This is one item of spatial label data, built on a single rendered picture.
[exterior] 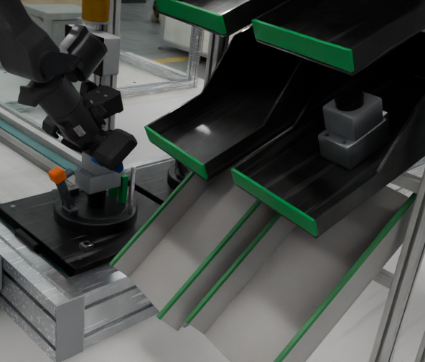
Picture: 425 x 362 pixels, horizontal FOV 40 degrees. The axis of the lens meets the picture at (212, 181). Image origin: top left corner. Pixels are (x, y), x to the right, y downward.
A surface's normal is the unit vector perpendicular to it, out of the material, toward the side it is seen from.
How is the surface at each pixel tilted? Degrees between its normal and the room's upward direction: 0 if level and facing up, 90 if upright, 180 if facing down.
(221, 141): 25
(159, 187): 0
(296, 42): 115
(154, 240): 90
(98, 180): 90
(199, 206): 45
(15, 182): 0
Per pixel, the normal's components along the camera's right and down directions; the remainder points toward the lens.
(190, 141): -0.24, -0.76
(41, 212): 0.11, -0.91
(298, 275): -0.49, -0.54
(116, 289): 0.70, 0.37
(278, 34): -0.79, 0.51
